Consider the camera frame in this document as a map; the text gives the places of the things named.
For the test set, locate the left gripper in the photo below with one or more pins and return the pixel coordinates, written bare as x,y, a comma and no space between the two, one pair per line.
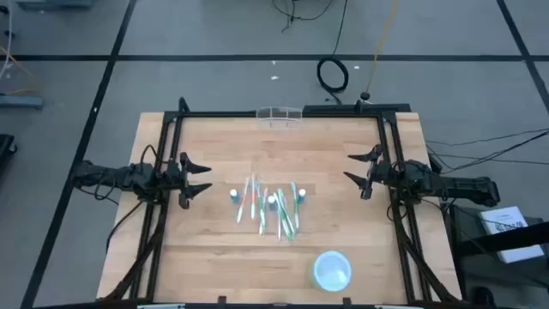
183,180

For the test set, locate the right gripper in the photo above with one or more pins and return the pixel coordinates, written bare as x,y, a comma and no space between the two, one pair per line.
384,173

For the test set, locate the blue mouthwash bottle white cap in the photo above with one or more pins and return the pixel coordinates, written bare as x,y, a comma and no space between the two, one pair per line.
233,195
271,201
301,195

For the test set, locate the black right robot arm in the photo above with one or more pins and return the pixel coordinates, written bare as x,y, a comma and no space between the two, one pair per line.
463,186

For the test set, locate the clear plastic organizer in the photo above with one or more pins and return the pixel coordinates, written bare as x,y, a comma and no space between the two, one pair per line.
279,118

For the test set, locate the white printed booklet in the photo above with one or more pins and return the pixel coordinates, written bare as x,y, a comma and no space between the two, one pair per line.
504,218

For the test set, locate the black side cart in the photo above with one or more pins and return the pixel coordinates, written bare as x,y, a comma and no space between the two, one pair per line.
493,242

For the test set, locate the grey floor base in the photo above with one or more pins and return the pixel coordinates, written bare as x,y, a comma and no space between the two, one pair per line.
56,3
21,101

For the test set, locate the black floor equipment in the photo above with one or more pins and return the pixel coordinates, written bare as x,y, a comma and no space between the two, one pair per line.
5,148

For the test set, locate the black aluminium table frame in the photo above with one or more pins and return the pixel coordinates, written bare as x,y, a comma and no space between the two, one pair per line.
214,114

